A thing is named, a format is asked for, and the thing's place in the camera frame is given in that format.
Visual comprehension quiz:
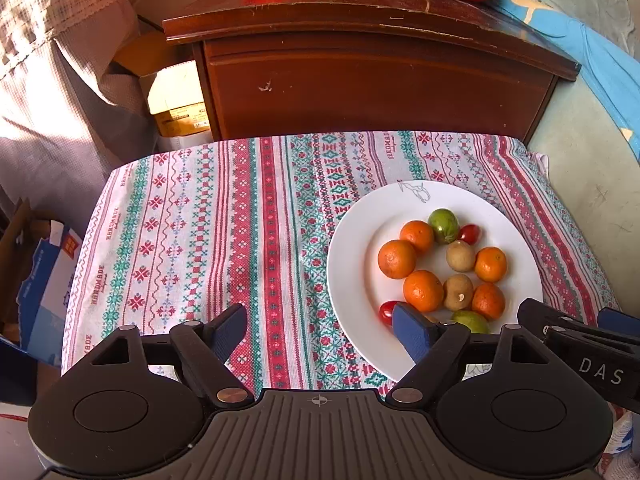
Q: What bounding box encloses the yellow-brown small fruit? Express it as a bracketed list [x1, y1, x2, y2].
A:
[451, 310, 490, 335]

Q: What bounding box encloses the red cherry tomato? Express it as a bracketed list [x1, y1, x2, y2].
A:
[458, 223, 482, 246]
[378, 300, 400, 326]

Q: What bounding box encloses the brown kiwi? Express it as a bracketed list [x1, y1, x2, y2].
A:
[444, 274, 474, 312]
[446, 240, 476, 273]

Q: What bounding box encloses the lowest orange mandarin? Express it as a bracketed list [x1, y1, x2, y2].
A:
[471, 283, 506, 321]

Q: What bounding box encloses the small orange mandarin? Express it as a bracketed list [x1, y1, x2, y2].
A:
[474, 247, 508, 283]

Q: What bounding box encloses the white floral plate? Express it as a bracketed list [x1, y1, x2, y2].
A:
[326, 180, 544, 382]

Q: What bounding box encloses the striped patterned tablecloth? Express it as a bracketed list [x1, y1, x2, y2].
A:
[62, 131, 616, 392]

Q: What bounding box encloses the blue white cardboard box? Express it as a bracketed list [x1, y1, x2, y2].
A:
[16, 220, 82, 367]

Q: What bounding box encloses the grey-green sofa cushion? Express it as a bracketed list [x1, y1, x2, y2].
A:
[532, 0, 639, 314]

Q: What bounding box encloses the checked beige curtain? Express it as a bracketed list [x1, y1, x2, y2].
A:
[1, 0, 156, 234]

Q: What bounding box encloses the blue cartoon pillow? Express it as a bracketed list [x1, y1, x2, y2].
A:
[490, 0, 640, 156]

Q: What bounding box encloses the dark wooden nightstand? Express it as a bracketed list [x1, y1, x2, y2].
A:
[163, 0, 580, 141]

